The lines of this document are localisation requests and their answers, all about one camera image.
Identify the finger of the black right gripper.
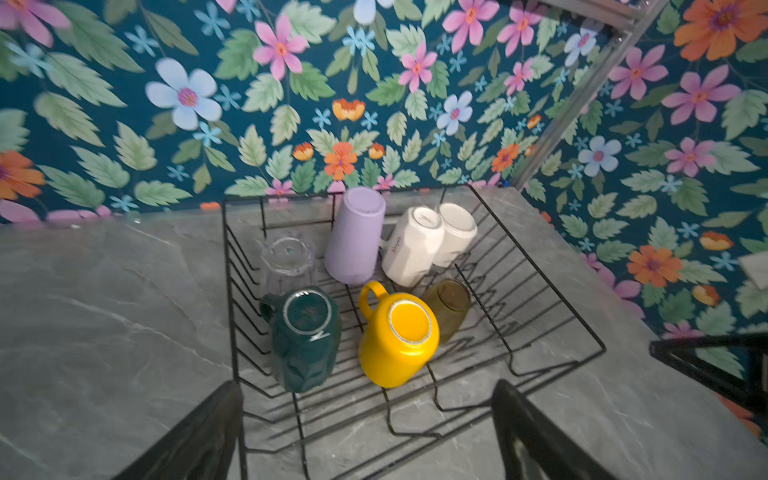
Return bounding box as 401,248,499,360
649,332,767,414

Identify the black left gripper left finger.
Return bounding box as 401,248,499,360
116,380,243,479

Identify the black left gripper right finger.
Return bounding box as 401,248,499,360
491,380,614,479

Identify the green mug white inside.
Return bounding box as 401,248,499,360
259,286,342,393

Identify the olive glass cup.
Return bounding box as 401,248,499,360
421,278,472,344

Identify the yellow mug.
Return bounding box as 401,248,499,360
358,281,440,389

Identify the clear glass cup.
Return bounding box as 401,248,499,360
260,236,315,297

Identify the white faceted mug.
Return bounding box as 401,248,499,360
382,206,445,288

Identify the lilac plastic cup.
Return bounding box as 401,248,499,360
324,186,386,286

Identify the black wire dish rack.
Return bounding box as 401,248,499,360
222,186,606,479

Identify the aluminium frame corner post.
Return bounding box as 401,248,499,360
511,0,669,190

